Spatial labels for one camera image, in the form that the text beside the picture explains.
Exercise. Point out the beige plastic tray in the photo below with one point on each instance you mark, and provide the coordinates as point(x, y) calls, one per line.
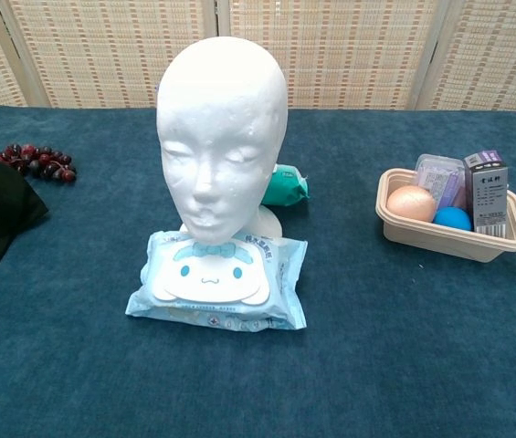
point(445, 244)

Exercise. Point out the dark red grape bunch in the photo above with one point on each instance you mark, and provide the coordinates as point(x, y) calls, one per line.
point(43, 162)

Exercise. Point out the blue cartoon wet wipes pack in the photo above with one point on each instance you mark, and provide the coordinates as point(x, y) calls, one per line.
point(216, 283)

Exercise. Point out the grey purple carton box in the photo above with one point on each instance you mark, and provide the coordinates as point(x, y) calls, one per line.
point(490, 201)

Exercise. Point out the green tissue pack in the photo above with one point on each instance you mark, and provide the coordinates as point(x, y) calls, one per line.
point(287, 189)

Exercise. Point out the peach pink ball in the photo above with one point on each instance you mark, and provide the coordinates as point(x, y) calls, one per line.
point(410, 204)

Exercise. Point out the blue felt table cover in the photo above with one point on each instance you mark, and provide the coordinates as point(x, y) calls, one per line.
point(376, 342)

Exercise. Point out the white foam mannequin head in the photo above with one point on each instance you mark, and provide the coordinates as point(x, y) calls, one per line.
point(221, 137)

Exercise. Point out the clear purple plastic box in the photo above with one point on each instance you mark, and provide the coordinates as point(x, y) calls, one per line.
point(440, 182)

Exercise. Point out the blue ball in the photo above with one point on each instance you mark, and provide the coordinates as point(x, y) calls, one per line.
point(453, 220)

